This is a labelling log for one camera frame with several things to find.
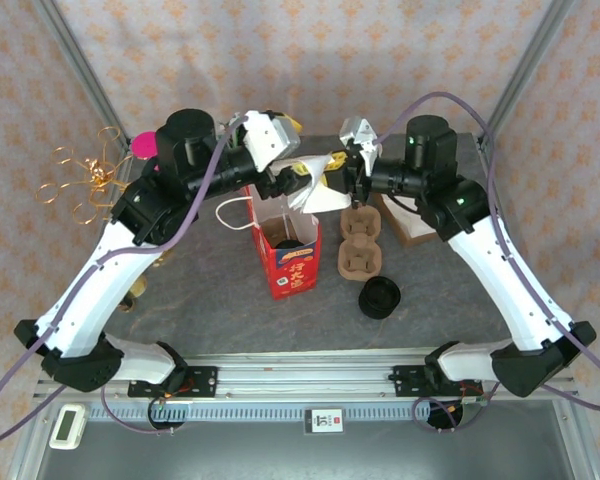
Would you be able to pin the white paper napkin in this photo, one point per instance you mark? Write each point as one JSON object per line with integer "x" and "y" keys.
{"x": 325, "y": 200}

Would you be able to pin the black cup lid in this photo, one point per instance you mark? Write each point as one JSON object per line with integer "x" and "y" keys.
{"x": 287, "y": 245}

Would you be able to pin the brown pulp cup carrier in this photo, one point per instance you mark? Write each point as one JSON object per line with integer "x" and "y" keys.
{"x": 360, "y": 260}

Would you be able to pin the red paper takeout bag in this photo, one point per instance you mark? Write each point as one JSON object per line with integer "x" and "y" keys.
{"x": 292, "y": 280}

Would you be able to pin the stack of black cup lids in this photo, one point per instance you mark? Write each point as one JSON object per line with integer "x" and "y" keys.
{"x": 380, "y": 298}

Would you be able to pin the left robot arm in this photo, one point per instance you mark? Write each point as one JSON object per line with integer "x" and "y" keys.
{"x": 105, "y": 280}

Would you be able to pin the pink plastic goblet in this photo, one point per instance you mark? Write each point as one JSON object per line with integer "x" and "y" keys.
{"x": 142, "y": 145}

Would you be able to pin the brown cardboard tray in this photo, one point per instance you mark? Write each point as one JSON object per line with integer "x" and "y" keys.
{"x": 405, "y": 235}

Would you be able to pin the stack of white napkins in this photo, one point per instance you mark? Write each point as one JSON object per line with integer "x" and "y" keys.
{"x": 415, "y": 227}

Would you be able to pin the white number label card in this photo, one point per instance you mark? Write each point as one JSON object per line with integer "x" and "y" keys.
{"x": 324, "y": 421}

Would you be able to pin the white digital timer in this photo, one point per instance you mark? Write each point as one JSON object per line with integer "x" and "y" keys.
{"x": 67, "y": 425}

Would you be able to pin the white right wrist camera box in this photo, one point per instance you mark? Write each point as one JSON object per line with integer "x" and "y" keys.
{"x": 357, "y": 132}

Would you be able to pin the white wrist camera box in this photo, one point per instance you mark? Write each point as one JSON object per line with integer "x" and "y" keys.
{"x": 267, "y": 135}
{"x": 357, "y": 132}

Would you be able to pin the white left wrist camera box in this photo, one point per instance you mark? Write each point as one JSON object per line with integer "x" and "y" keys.
{"x": 267, "y": 135}

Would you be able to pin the aluminium frame post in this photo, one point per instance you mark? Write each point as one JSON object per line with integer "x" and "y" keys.
{"x": 82, "y": 70}
{"x": 523, "y": 70}

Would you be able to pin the aluminium mounting rail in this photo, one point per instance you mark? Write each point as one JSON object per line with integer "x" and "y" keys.
{"x": 305, "y": 380}

